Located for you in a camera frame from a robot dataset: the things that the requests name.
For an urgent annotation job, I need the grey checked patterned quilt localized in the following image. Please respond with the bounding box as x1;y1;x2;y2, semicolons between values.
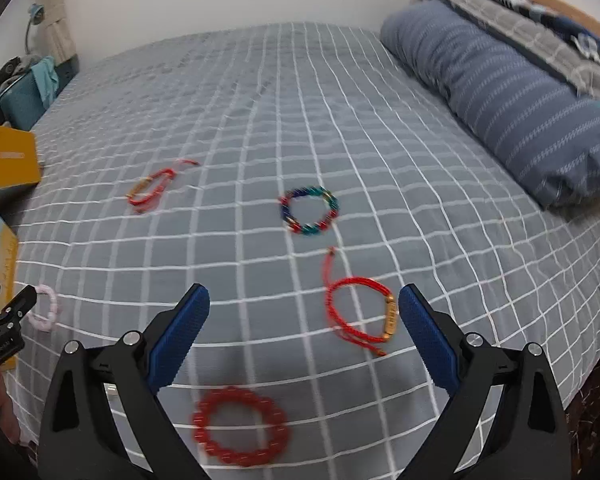
427;0;600;111

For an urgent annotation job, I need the pile of dark gear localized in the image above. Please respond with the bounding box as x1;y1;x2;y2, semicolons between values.
0;55;36;111

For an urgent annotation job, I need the grey checked bed sheet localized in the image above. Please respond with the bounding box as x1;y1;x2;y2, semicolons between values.
2;21;600;480

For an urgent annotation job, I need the teal cloth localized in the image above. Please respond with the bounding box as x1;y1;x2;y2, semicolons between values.
29;56;61;111

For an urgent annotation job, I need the blue desk lamp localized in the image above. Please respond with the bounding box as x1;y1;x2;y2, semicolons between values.
22;3;46;56

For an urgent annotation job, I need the blue and yellow cardboard box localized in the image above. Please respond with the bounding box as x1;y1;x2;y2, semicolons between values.
0;121;42;372

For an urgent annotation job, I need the pale pink bead bracelet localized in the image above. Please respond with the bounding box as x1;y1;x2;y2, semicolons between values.
26;284;61;332

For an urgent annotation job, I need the red cord bracelet gold bead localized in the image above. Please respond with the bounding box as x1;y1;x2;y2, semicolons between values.
126;158;201;213
322;247;399;359

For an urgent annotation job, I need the blue striped pillow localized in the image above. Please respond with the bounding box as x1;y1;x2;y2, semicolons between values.
380;0;600;211

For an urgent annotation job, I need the wooden headboard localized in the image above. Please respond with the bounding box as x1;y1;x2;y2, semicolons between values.
500;0;600;61

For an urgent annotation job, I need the beige tied curtain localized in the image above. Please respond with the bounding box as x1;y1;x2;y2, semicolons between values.
27;0;81;68

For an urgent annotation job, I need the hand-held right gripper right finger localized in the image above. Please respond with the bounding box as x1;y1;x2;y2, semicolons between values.
397;282;573;480

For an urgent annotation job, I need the multicolour glass bead bracelet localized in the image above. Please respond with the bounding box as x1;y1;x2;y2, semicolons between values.
279;186;340;237

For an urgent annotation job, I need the teal suitcase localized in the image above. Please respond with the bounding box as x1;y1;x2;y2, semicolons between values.
0;67;56;131

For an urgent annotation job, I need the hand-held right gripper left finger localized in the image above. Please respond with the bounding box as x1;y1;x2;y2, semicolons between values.
37;282;211;480

